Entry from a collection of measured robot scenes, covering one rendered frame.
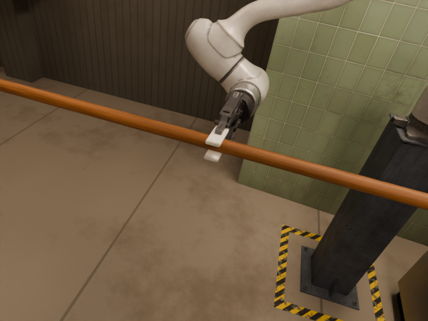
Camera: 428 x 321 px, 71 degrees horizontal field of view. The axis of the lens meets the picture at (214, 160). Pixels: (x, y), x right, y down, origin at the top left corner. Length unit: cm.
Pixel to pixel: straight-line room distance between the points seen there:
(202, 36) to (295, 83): 108
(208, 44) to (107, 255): 133
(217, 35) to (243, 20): 8
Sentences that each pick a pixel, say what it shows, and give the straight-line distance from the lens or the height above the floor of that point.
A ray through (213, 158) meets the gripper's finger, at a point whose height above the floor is 113.
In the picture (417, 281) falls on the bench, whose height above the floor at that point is 26.
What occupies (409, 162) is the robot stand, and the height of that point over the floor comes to 91.
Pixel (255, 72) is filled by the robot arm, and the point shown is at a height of 120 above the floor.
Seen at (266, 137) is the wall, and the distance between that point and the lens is 204.
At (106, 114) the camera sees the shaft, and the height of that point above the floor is 114.
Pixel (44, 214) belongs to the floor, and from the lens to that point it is 211.
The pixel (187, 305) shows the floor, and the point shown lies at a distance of 167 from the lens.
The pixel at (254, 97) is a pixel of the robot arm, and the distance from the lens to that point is 80.
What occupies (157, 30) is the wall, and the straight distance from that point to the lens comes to 287.
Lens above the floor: 150
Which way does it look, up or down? 37 degrees down
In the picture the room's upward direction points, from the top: 10 degrees clockwise
